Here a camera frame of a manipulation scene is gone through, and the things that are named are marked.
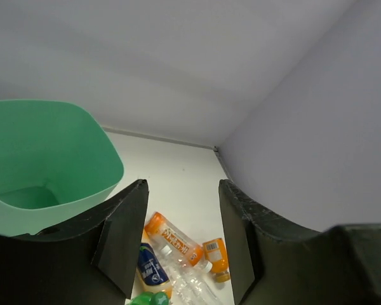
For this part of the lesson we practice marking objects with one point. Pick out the green soda bottle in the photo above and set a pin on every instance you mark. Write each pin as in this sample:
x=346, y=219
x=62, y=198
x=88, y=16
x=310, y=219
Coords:
x=149, y=298

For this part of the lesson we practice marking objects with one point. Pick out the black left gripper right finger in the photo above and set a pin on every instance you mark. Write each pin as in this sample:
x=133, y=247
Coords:
x=273, y=260

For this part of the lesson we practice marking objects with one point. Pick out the small orange bottle right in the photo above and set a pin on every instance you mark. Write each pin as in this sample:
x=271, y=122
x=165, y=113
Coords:
x=216, y=253

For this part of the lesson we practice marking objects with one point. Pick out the orange label clear bottle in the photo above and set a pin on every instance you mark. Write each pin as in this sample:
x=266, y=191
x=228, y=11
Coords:
x=162, y=232

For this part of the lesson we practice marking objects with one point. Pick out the green plastic bin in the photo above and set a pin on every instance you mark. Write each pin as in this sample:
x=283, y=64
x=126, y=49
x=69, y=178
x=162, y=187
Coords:
x=56, y=162

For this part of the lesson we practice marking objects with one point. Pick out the large clear plastic bottle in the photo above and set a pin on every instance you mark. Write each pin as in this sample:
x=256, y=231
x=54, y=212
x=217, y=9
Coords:
x=189, y=286

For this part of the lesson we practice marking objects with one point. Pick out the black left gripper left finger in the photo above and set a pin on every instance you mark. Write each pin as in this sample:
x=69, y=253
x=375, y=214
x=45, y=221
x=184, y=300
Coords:
x=88, y=259

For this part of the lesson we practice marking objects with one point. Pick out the blue label orange bottle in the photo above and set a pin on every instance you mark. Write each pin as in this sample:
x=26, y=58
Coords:
x=153, y=277

